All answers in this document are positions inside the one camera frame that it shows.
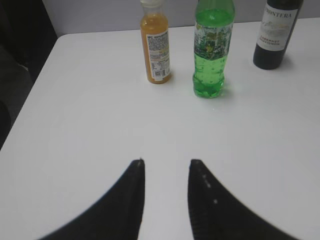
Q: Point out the green sprite bottle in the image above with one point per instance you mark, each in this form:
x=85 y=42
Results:
x=212 y=37

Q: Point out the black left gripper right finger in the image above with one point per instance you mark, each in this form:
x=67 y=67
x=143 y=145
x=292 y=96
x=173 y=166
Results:
x=215 y=214

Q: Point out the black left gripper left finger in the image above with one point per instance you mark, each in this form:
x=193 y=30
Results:
x=117 y=215

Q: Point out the red wine bottle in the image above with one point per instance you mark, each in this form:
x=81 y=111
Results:
x=277 y=25

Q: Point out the orange juice bottle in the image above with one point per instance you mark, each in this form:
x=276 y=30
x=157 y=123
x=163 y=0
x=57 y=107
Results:
x=154 y=28

